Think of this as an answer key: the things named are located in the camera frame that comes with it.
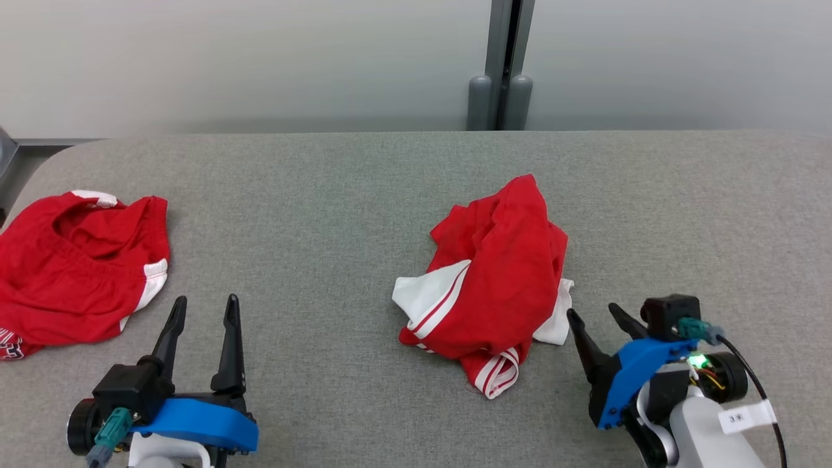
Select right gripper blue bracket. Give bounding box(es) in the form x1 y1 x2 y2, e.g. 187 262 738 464
567 304 748 430

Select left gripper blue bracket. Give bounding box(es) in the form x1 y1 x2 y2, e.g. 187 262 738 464
67 294 259 468

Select red Bulls basketball jersey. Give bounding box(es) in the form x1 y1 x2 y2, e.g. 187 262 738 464
392 174 575 400

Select red shorts with white stripe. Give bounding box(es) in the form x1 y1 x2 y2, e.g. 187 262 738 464
0 190 171 361

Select grey partition leg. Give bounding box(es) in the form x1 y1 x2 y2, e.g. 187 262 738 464
0 127 20 179

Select right camera cable teal plug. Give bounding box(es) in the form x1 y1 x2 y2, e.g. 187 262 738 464
676 317 789 468

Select camera cable teal plug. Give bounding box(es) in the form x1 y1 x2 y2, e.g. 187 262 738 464
86 408 135 468
676 317 789 468

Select left camera cable teal plug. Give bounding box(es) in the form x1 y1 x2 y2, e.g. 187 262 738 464
86 408 135 468

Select white label on right cable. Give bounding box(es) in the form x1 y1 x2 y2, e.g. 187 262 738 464
718 399 778 435

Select grey partition post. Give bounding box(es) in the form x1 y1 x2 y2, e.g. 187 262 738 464
466 0 536 131

